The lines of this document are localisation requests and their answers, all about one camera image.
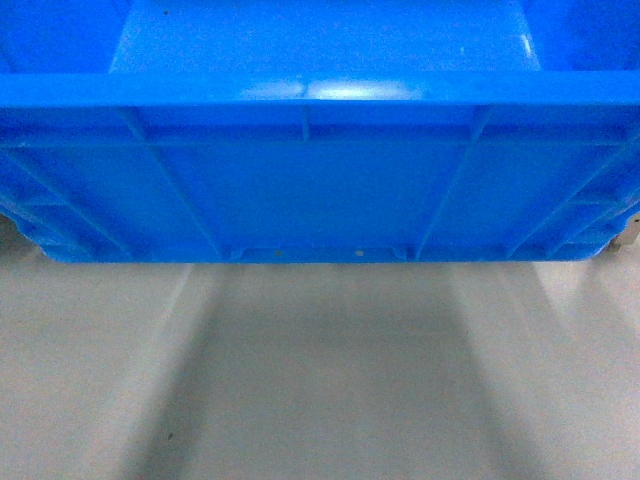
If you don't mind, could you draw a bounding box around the large blue plastic crate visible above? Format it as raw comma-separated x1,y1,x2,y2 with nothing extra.
1,1,639,263

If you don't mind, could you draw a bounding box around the steel roller shelf rack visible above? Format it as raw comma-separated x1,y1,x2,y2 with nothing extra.
606,213,640,252

